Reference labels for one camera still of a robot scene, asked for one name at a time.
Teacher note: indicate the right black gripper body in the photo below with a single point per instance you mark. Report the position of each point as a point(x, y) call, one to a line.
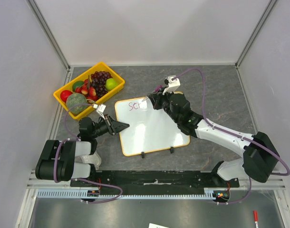
point(155, 99)

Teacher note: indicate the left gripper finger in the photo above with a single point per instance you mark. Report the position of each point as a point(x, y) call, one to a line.
point(117, 123)
point(118, 129)

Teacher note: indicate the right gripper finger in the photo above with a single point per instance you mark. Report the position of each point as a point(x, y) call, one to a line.
point(154, 99)
point(154, 93)

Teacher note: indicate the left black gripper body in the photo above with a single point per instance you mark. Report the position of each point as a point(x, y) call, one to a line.
point(106, 121)

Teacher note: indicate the purple whiteboard marker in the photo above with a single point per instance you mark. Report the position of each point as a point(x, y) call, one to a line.
point(157, 90)

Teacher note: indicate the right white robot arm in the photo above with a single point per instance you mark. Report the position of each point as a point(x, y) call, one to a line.
point(258, 156)

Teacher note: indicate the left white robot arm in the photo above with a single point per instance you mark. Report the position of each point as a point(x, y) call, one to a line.
point(57, 160)

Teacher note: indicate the yellow-framed whiteboard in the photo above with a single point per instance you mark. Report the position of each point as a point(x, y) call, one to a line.
point(149, 130)

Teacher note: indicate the white whiteboard eraser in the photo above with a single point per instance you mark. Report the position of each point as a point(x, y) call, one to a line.
point(94, 159)

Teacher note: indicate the red cherry bunch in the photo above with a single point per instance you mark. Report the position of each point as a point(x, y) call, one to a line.
point(88, 90)

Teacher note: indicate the light green apple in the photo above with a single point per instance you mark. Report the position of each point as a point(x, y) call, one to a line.
point(111, 84)

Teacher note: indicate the green netted melon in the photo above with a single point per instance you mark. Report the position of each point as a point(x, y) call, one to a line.
point(77, 103)

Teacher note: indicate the dark purple grape bunch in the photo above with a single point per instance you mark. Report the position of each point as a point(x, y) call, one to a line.
point(98, 82)

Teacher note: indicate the green lime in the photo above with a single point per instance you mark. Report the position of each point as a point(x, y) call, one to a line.
point(77, 85)

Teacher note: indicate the red apple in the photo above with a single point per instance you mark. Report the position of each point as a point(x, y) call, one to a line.
point(65, 94)

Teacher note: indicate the white paper sheet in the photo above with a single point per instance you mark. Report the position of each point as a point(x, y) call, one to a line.
point(152, 225)

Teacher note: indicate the red pen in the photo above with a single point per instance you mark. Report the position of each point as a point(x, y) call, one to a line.
point(256, 219)

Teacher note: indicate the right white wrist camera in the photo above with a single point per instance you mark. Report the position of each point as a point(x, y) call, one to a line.
point(172, 84)

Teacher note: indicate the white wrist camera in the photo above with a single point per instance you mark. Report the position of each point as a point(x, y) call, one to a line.
point(172, 84)
point(99, 109)

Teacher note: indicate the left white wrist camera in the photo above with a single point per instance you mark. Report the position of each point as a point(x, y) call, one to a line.
point(99, 109)

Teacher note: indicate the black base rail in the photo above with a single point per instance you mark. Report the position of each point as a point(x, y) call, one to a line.
point(151, 183)

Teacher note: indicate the white slotted cable duct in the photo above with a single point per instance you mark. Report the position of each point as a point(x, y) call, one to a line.
point(87, 195)

